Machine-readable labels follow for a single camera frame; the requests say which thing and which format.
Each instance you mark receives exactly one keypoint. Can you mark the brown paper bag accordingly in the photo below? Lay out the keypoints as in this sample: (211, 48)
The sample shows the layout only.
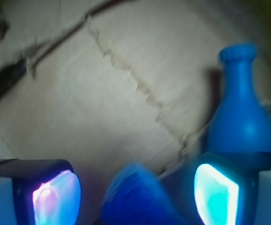
(138, 82)

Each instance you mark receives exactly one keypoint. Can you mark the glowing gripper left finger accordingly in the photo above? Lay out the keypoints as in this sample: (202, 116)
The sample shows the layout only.
(38, 192)

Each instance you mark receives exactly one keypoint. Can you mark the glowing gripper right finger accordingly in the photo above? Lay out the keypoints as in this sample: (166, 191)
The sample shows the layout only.
(233, 188)

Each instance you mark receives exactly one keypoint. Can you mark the blue sponge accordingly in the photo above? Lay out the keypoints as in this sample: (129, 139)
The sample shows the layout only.
(135, 196)

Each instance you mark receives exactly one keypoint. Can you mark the blue plastic bottle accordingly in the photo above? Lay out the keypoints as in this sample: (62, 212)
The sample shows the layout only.
(240, 124)

